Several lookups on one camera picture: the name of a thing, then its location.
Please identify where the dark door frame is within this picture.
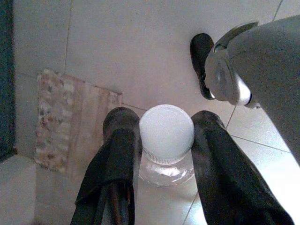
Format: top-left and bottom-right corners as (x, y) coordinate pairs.
(0, 0), (17, 162)

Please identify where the clear bottle with white cap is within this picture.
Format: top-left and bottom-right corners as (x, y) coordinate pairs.
(137, 104), (196, 188)

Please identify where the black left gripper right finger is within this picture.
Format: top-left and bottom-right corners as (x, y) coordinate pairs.
(191, 110), (295, 225)

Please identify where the patterned beige floor mat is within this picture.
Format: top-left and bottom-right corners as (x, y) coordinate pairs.
(34, 67), (123, 175)

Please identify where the black robot left foot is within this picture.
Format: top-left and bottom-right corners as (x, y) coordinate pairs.
(189, 32), (216, 101)

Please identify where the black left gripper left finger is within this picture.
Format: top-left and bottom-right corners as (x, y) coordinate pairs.
(70, 106), (143, 225)

